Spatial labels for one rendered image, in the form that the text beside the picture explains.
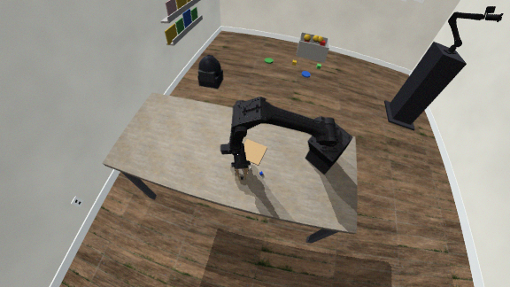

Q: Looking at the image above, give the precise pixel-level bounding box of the tan flat mat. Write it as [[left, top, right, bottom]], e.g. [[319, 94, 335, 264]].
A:
[[244, 139, 267, 165]]

